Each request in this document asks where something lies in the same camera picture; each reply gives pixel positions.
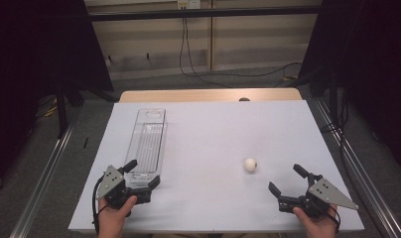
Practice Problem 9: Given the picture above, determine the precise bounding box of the black floor cable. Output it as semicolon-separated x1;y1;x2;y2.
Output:
188;61;302;79

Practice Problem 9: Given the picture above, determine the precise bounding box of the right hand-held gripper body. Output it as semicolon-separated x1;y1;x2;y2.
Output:
277;174;359;219

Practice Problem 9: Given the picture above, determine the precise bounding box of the white table board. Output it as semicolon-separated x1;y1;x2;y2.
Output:
67;100;365;232

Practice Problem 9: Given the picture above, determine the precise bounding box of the clear plastic egg tray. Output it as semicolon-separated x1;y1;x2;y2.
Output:
123;107;169;186

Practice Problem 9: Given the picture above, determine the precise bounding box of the white wall socket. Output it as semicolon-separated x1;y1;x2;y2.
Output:
177;0;201;10

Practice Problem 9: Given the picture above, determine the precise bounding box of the person's left hand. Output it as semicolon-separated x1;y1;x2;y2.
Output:
98;195;138;238

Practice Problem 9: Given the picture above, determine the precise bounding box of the black horizontal bar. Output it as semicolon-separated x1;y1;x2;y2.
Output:
87;5;322;23

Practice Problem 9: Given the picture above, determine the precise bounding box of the metal floor rail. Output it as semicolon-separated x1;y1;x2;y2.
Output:
9;108;80;238
314;98;401;238

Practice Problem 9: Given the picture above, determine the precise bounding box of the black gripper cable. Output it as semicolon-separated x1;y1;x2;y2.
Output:
91;177;106;234
326;204;341;232

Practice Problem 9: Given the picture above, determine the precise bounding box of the black curtain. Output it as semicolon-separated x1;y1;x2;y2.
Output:
299;0;401;177
0;0;114;191

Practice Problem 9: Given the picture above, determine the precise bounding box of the wooden table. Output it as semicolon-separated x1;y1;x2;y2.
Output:
118;87;303;103

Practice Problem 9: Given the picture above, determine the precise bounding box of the black cable along rail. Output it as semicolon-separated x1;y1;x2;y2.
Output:
321;92;355;186

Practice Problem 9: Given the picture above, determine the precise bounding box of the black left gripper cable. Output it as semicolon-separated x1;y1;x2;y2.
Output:
91;177;106;234

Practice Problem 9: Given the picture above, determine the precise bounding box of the white egg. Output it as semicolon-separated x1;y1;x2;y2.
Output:
243;157;258;173

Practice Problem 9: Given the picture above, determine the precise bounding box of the black hanging wall cable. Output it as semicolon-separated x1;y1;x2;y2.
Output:
179;18;232;89

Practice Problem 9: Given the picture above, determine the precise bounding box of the person's right hand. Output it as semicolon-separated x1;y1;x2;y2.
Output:
292;203;338;238

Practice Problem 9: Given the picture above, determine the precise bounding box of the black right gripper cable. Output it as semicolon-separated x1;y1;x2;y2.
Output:
326;204;341;232

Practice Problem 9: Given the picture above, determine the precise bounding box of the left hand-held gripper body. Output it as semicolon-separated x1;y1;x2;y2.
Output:
96;164;153;210

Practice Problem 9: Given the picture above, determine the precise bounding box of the yellow cable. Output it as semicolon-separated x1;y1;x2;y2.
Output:
43;104;58;118

